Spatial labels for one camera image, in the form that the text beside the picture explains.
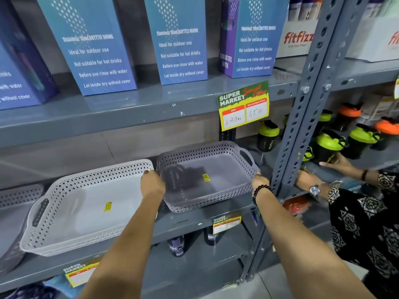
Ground blue packets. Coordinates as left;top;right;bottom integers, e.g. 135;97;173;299
0;274;67;299

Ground grey metal shelf rack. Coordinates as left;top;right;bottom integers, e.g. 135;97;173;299
0;0;346;299
249;0;399;282

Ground dark grey perforated plastic basket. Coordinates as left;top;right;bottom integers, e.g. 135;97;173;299
156;141;261;213

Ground white carton with red print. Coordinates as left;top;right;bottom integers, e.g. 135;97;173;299
276;0;325;59
345;0;399;63

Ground red packet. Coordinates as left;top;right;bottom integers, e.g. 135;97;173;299
283;196;311;219

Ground black bead bracelet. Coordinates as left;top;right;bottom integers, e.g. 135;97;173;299
252;184;273;205

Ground cardboard box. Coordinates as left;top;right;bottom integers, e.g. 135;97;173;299
363;96;399;122

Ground person's right forearm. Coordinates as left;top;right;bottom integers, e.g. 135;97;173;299
254;186;376;299

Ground dark bottle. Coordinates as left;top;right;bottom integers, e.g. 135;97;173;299
168;235;186;258
204;225;219;246

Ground small green yellow price tag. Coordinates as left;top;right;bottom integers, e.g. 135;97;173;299
63;258;101;289
212;214;242;236

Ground person's left forearm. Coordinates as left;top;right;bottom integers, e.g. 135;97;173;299
77;194;165;299

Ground large green yellow price tag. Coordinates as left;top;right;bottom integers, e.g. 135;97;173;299
217;81;270;132

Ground light grey perforated plastic basket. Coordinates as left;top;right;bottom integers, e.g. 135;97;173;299
20;159;154;257

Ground person's left hand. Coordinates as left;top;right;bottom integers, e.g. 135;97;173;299
140;170;166;200

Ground group of green-lid black shakers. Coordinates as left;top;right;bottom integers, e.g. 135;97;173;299
257;109;381;165

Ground blue and purple bottle box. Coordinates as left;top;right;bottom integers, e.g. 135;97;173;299
218;0;291;79

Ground orange-lid black shaker bottle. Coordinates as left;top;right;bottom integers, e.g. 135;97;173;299
370;117;399;152
332;103;364;132

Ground person's right hand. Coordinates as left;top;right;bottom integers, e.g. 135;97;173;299
251;174;270;191

